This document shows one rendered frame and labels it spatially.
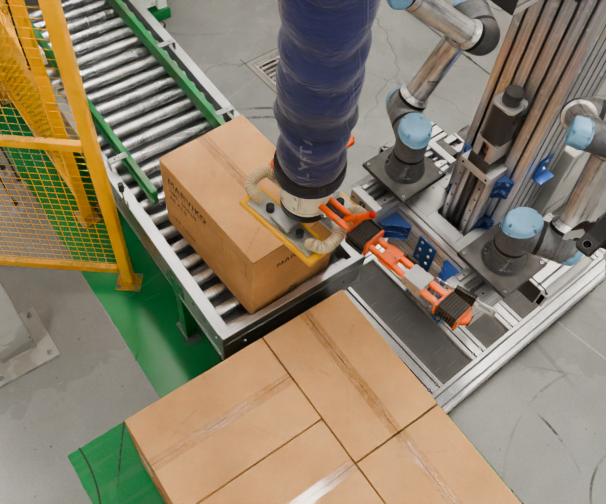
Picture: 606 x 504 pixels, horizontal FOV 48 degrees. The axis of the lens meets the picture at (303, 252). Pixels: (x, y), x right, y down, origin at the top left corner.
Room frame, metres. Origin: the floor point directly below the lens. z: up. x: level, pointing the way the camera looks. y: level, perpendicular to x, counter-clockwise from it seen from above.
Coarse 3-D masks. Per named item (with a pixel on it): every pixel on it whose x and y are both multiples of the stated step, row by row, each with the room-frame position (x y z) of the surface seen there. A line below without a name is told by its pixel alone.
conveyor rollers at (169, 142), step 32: (64, 0) 3.04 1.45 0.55; (96, 32) 2.84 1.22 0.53; (128, 32) 2.86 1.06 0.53; (96, 64) 2.58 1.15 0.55; (128, 64) 2.61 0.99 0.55; (64, 96) 2.34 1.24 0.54; (96, 96) 2.36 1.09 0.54; (128, 96) 2.39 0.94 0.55; (160, 96) 2.41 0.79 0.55; (96, 128) 2.16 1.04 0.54; (128, 128) 2.18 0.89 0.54; (160, 128) 2.20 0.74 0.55; (192, 128) 2.23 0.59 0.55; (160, 192) 1.83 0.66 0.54; (192, 256) 1.51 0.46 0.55; (224, 288) 1.38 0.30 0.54
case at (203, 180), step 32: (224, 128) 1.88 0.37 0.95; (160, 160) 1.67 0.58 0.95; (192, 160) 1.69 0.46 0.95; (224, 160) 1.71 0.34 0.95; (256, 160) 1.73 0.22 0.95; (192, 192) 1.54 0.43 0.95; (224, 192) 1.56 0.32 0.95; (192, 224) 1.54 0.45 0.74; (224, 224) 1.41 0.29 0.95; (256, 224) 1.43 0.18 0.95; (320, 224) 1.48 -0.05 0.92; (224, 256) 1.39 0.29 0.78; (256, 256) 1.29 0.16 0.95; (288, 256) 1.38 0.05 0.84; (256, 288) 1.27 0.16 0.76; (288, 288) 1.39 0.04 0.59
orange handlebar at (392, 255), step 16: (352, 144) 1.59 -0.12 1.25; (272, 160) 1.47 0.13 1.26; (320, 208) 1.30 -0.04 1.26; (336, 208) 1.31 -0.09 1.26; (384, 240) 1.20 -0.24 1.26; (384, 256) 1.14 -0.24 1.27; (400, 256) 1.15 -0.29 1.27; (400, 272) 1.10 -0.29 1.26; (432, 288) 1.06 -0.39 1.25; (464, 320) 0.96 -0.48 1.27
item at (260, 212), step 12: (264, 192) 1.43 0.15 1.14; (240, 204) 1.37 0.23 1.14; (252, 204) 1.37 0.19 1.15; (264, 204) 1.37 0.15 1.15; (276, 204) 1.38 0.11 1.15; (264, 216) 1.32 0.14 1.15; (276, 228) 1.28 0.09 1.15; (300, 228) 1.27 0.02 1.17; (288, 240) 1.24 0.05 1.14; (300, 240) 1.25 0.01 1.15; (300, 252) 1.20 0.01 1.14; (312, 252) 1.20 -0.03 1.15; (312, 264) 1.17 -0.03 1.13
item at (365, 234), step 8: (352, 224) 1.24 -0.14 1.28; (360, 224) 1.25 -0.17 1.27; (368, 224) 1.25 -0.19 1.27; (376, 224) 1.25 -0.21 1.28; (352, 232) 1.21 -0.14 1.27; (360, 232) 1.22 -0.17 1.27; (368, 232) 1.22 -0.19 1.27; (376, 232) 1.22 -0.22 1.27; (352, 240) 1.19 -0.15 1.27; (360, 240) 1.19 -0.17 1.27; (368, 240) 1.19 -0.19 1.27; (376, 240) 1.20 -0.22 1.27; (360, 248) 1.18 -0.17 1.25
